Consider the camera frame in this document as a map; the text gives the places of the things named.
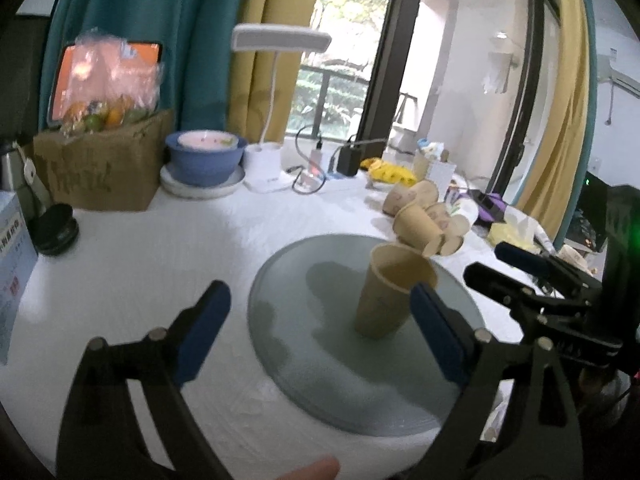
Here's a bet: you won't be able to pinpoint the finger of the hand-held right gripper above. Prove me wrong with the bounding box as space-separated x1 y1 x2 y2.
494 241 602 297
463 261 592 322

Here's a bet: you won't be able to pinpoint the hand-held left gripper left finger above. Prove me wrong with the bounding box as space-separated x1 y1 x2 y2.
56 280 233 480

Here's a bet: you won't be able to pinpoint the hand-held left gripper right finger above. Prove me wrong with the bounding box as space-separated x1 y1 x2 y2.
407 282 583 480

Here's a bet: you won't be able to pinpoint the brown paper cup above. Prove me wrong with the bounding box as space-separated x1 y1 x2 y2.
392 203 447 256
434 232 466 257
354 243 439 339
424 202 463 237
382 180 441 217

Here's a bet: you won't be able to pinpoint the person's left hand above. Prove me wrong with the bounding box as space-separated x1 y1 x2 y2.
276 456 342 480

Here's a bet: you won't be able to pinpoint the yellow tissue pack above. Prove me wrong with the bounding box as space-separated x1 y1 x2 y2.
487 220 540 252

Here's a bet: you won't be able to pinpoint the purple pouch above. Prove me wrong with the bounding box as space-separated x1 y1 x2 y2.
470 191 508 223

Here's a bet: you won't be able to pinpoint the round glass plate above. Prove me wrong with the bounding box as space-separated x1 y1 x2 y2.
247 233 487 436

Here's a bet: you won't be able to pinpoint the white paper box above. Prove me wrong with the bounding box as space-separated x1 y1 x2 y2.
425 160 457 187

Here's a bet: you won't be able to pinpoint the white plate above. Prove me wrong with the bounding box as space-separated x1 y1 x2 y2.
160 162 246 199

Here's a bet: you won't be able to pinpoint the yellow curtain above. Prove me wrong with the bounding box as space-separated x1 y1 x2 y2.
515 0 593 246
227 0 326 143

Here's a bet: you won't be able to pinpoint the bananas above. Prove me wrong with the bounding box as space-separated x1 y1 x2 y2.
361 157 418 186

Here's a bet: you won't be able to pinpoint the blue bowl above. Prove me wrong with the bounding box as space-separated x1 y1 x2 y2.
166 131 248 187

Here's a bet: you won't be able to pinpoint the white desk lamp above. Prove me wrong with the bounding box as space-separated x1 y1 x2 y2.
231 23 333 194

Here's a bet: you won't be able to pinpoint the black round lid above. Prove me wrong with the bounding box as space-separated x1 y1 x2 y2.
35 203 81 256

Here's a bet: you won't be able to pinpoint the white power strip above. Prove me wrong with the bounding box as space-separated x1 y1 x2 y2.
280 170 362 194

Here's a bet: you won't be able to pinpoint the cardboard box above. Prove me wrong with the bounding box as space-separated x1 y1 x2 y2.
32 109 176 212

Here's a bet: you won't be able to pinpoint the pink bowl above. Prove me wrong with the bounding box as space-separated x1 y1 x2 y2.
177 130 238 152

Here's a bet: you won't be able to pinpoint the black power adapter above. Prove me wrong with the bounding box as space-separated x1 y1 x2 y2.
336 142 371 177

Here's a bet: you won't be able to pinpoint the blue and white carton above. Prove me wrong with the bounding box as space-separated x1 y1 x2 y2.
0 191 40 366

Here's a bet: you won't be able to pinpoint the white air conditioner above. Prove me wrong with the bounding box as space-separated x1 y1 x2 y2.
597 55 640 98

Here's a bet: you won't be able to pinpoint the steel thermos flask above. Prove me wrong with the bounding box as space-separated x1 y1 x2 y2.
0 140 51 221

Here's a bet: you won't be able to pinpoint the plastic bag of fruit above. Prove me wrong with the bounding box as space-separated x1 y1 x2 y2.
59 32 166 135

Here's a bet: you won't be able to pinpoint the teal curtain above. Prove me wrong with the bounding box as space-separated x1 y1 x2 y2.
37 0 251 133

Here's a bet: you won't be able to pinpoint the white charger with cable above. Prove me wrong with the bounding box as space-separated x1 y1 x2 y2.
292 124 332 195

